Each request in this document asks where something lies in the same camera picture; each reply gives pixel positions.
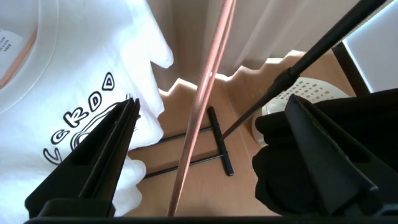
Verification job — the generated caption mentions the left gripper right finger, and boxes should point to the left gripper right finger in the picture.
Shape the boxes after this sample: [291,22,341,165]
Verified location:
[284,94,398,215]

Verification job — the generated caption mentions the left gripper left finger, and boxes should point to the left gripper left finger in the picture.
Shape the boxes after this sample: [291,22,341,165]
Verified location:
[24,98,141,218]

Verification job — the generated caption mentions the black garment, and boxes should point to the black garment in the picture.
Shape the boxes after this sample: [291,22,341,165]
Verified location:
[251,88,398,217]

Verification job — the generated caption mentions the white printed t-shirt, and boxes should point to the white printed t-shirt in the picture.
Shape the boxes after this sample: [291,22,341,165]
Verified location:
[0,0,175,224]

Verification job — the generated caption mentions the white laundry basket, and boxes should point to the white laundry basket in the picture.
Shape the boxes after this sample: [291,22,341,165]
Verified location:
[251,77,351,149]

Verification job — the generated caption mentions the black clothes rack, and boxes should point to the black clothes rack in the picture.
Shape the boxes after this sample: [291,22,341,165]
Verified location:
[143,0,389,180]

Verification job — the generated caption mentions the beige curtain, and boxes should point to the beige curtain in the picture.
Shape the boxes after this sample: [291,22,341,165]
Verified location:
[146,0,371,91]

